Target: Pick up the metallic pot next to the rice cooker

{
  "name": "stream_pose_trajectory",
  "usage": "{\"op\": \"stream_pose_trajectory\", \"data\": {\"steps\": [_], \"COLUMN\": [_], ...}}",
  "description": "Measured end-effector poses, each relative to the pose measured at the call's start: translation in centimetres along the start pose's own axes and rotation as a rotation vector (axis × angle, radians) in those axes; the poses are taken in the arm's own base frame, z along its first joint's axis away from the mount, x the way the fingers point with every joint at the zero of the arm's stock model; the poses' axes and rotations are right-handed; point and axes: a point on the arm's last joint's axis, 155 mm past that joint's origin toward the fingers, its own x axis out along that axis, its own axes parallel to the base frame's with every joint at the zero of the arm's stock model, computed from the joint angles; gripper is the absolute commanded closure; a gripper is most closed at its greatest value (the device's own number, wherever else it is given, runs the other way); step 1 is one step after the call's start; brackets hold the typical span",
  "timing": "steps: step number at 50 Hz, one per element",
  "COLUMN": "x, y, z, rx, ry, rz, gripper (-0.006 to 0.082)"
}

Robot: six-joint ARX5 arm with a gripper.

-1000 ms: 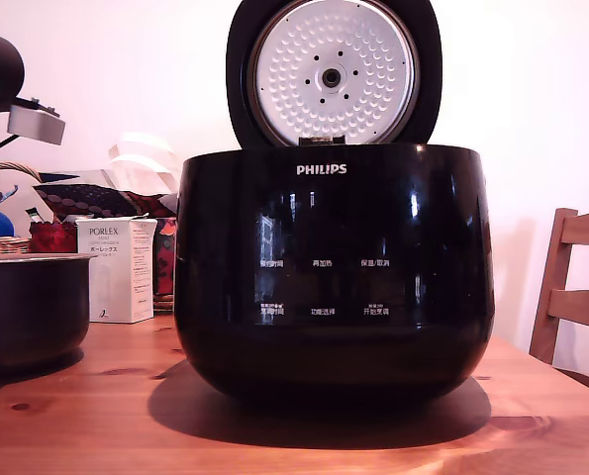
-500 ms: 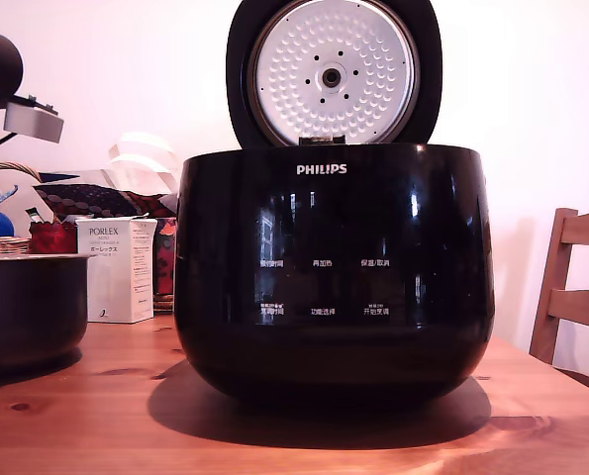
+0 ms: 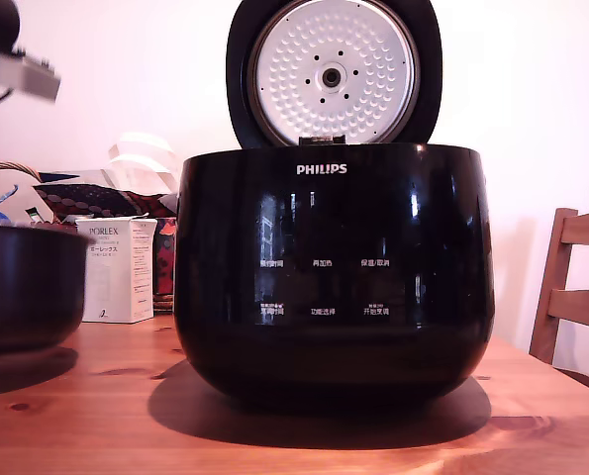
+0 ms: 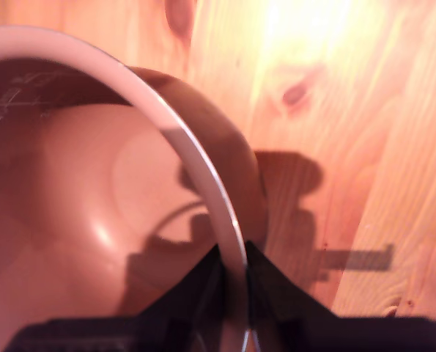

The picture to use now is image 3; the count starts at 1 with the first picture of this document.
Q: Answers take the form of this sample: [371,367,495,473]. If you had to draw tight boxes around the white folded paper bag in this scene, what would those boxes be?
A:
[107,132,182,195]

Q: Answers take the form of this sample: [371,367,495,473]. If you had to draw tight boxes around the dark dotted patterned cloth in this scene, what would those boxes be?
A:
[32,181,180,222]

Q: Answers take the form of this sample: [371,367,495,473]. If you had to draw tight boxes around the dark metallic pot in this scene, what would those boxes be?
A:
[0,223,92,355]

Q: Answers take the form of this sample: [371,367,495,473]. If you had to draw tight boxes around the black rice cooker lid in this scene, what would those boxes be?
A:
[226,0,444,149]

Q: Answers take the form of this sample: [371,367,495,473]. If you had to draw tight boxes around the wooden chair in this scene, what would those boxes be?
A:
[528,207,589,388]

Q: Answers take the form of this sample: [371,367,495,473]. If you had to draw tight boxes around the black Philips rice cooker body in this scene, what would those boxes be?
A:
[173,142,497,412]

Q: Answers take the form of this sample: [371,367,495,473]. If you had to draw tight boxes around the pale grey camera box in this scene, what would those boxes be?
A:
[0,47,62,113]

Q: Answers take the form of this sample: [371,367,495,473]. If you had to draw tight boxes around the red floral tin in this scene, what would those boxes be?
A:
[151,216,179,315]

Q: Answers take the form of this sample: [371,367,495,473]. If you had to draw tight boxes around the white Porlex cardboard box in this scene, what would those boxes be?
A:
[74,216,158,325]

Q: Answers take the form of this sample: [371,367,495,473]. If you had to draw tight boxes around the white plate with blue mark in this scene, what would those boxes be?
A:
[0,170,58,228]

